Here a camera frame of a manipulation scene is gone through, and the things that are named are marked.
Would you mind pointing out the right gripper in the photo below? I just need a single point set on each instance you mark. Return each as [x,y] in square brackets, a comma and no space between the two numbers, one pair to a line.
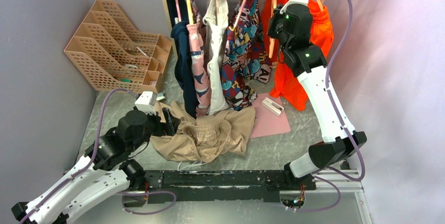
[278,13]

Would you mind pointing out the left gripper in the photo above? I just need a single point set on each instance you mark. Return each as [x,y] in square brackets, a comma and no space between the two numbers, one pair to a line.
[169,127]

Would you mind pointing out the beige shorts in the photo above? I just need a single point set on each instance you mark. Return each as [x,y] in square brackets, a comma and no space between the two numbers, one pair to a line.
[206,137]

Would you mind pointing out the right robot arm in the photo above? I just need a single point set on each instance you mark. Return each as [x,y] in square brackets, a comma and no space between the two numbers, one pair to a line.
[291,25]

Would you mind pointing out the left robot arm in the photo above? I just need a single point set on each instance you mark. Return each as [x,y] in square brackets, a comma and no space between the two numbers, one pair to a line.
[104,170]

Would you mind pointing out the colourful cartoon print shorts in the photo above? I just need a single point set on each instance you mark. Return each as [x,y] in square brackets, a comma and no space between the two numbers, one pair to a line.
[245,57]

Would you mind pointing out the white shorts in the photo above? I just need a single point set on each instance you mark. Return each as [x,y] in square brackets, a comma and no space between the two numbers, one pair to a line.
[216,23]

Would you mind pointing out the orange shorts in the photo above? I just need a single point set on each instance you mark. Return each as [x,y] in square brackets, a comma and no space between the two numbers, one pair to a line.
[285,84]

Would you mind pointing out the navy blue shorts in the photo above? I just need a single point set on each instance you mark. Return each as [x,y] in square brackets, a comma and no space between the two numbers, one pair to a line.
[183,71]

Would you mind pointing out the pink patterned shorts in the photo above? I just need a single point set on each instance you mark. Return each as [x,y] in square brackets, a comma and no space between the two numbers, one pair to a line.
[197,35]

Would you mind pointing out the yellow hanger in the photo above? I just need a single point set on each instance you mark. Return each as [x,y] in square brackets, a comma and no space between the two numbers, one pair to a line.
[190,12]

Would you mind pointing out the grey stapler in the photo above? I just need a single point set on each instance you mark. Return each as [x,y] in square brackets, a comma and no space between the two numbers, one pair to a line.
[161,97]

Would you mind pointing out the white stapler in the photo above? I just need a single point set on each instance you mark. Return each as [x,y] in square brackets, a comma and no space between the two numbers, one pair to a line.
[272,106]

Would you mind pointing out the beige plastic file organizer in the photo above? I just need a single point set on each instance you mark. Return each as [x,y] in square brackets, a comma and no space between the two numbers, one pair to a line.
[111,52]

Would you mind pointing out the pink mat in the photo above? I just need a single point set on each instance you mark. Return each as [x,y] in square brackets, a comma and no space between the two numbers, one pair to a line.
[267,123]

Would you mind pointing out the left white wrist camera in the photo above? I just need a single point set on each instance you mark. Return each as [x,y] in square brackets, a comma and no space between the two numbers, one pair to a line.
[146,102]

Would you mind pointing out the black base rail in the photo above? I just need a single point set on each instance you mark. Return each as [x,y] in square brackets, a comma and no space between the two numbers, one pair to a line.
[265,185]

